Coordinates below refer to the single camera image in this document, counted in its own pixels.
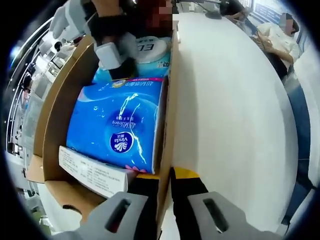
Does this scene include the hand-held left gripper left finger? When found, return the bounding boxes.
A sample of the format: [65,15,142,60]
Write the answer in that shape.
[53,173,161,240]

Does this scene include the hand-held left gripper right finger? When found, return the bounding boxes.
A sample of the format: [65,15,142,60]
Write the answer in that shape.
[169,166,276,240]

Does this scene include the light blue wet wipes pack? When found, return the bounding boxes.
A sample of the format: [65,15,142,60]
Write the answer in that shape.
[93,34,173,83]

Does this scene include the white paper box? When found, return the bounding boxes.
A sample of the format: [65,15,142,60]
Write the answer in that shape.
[58,145,137,200]

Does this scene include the blue tissue pack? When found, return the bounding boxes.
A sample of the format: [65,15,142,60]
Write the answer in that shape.
[66,76,170,175]

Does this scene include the brown cardboard shoe box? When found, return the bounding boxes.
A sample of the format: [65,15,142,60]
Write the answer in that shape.
[26,27,181,240]

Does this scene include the person's blue jeans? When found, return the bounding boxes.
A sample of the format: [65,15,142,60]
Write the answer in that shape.
[282,74,318,226]

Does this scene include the black puck with cable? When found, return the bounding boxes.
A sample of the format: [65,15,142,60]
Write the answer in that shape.
[205,9,223,20]

